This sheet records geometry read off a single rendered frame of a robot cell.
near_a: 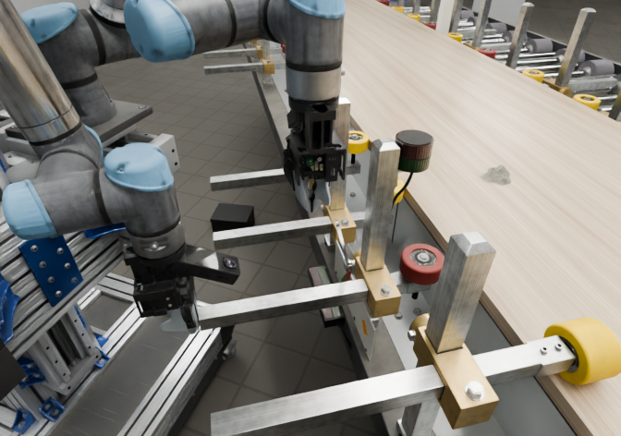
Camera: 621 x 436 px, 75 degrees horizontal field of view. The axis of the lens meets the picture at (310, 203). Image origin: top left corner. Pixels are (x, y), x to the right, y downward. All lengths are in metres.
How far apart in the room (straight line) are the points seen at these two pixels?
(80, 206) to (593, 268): 0.84
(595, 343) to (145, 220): 0.60
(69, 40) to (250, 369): 1.24
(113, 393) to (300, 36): 1.26
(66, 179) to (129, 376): 1.04
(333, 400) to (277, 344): 1.23
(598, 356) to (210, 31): 0.63
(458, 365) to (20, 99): 0.65
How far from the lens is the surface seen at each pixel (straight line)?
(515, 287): 0.80
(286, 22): 0.54
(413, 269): 0.76
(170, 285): 0.67
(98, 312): 1.76
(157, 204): 0.56
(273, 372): 1.68
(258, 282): 1.97
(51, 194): 0.58
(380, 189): 0.68
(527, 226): 0.95
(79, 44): 1.01
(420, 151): 0.65
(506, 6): 6.85
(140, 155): 0.55
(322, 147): 0.56
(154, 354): 1.56
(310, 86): 0.54
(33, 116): 0.65
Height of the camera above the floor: 1.43
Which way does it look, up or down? 36 degrees down
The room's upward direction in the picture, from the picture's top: straight up
